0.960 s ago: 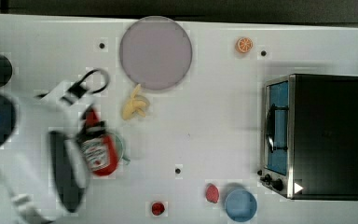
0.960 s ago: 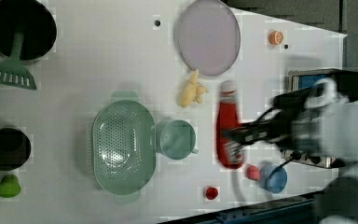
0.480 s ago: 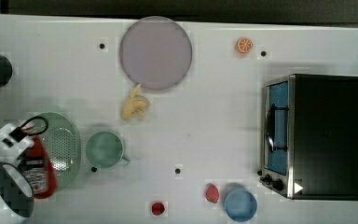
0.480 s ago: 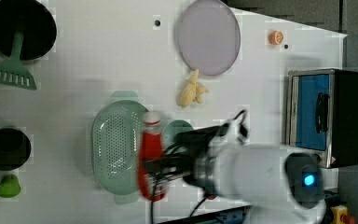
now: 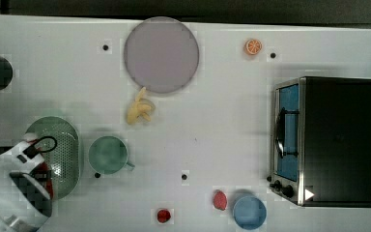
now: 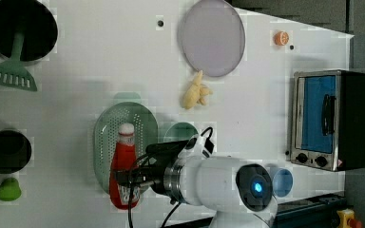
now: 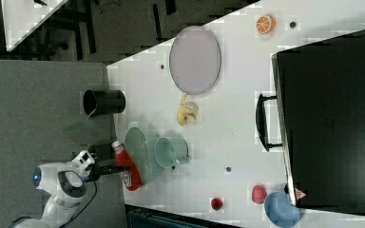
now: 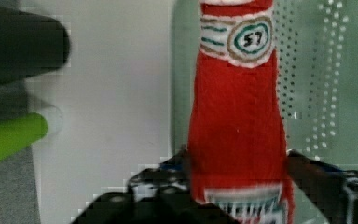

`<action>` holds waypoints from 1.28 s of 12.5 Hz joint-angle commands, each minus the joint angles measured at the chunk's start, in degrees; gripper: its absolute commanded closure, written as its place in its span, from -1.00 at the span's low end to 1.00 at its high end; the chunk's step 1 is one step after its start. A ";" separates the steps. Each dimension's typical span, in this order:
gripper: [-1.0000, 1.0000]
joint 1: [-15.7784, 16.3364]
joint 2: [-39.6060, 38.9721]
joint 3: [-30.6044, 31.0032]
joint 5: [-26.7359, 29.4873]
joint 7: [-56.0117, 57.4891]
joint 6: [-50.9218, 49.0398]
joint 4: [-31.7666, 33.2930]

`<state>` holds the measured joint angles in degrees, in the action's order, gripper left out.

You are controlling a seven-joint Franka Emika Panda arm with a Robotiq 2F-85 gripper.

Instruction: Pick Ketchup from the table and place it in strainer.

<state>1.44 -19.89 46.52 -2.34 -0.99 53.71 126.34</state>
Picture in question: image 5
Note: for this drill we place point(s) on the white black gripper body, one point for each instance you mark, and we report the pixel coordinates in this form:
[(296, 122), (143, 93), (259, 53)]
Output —
[(23, 157)]

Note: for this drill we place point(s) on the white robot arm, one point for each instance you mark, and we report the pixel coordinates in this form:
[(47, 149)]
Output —
[(25, 204)]

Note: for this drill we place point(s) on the green strainer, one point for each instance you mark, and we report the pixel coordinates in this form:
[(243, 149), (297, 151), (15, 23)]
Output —
[(64, 160)]

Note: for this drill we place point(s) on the green mug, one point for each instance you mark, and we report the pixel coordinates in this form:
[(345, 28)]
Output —
[(108, 155)]

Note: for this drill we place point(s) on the peeled yellow banana toy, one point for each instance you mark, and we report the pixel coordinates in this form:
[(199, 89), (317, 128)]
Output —
[(140, 108)]

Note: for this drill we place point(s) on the small red tomato toy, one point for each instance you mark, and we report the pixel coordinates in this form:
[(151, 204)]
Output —
[(163, 215)]

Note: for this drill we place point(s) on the round grey plate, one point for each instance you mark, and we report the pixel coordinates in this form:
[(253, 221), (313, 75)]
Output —
[(161, 54)]

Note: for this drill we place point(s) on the red strawberry toy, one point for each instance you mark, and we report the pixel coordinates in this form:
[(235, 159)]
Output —
[(220, 200)]

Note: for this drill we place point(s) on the blue cup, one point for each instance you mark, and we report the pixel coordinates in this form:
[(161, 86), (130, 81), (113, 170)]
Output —
[(249, 212)]

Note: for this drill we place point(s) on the orange slice toy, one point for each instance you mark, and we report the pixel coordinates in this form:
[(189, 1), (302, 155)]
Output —
[(252, 47)]

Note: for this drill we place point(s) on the black toaster oven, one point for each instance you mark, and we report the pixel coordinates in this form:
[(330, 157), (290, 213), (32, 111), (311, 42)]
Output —
[(321, 142)]

